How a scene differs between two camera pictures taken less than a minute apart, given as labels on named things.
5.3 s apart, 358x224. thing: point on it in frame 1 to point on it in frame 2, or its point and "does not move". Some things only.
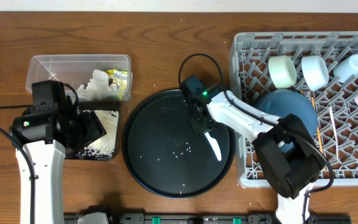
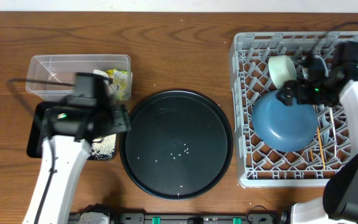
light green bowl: x=283 y=71 does not move
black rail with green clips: x=211 y=218 does not move
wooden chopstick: x=317 y=129 does not move
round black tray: x=167 y=155 does not move
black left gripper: x=97 y=131 to x=122 y=111
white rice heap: x=103 y=149 does not move
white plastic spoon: x=214 y=145 to x=325 y=124
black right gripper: x=194 y=122 to x=302 y=96
